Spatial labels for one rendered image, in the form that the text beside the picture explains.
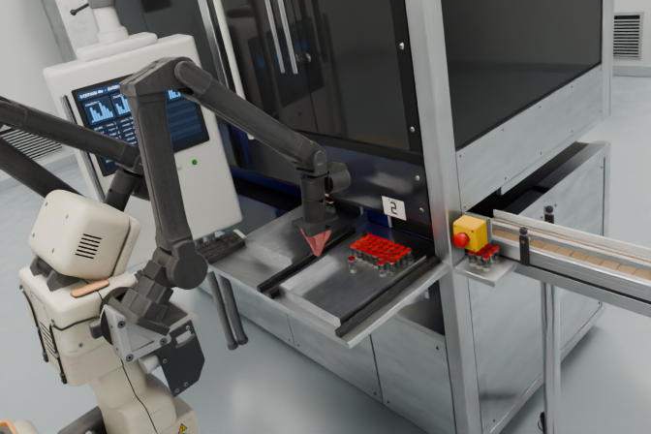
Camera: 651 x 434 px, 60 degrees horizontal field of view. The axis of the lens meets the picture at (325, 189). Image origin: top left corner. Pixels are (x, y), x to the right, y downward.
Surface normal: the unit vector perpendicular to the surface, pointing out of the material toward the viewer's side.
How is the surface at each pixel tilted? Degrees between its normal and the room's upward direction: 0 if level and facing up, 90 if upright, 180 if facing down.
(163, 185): 87
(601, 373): 0
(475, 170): 90
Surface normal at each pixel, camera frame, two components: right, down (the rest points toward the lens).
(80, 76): 0.51, 0.27
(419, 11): -0.72, 0.40
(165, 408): 0.68, 0.18
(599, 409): -0.18, -0.90
